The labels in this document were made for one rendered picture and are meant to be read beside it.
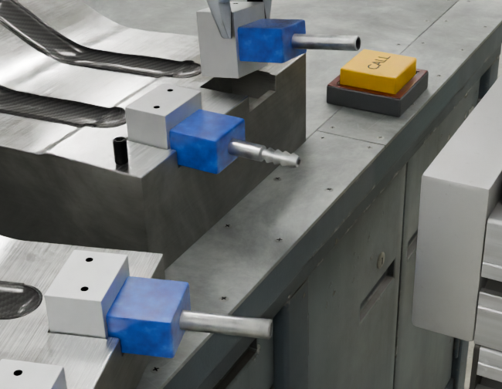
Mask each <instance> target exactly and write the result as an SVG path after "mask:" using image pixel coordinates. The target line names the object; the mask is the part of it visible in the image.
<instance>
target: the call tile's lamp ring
mask: <svg viewBox="0 0 502 389"><path fill-rule="evenodd" d="M416 72H418V73H417V74H416V75H415V76H414V77H413V78H412V79H411V80H410V81H409V82H408V83H407V84H406V85H405V86H404V87H403V88H402V89H401V90H400V91H399V92H398V93H397V94H392V93H384V92H380V91H376V90H368V89H364V88H359V87H355V86H347V85H343V84H339V83H338V82H339V81H340V75H338V76H337V77H336V78H335V79H333V80H332V81H331V82H330V83H329V84H328V86H334V87H338V88H342V89H347V90H354V91H358V92H363V93H370V94H375V95H379V96H386V97H391V98H396V99H401V98H402V97H403V96H404V95H405V94H406V93H407V92H408V91H409V90H410V89H411V88H412V87H413V86H414V85H415V84H416V83H417V82H418V81H419V80H420V79H421V78H422V77H423V76H424V75H425V74H426V73H427V72H428V70H424V69H416Z"/></svg>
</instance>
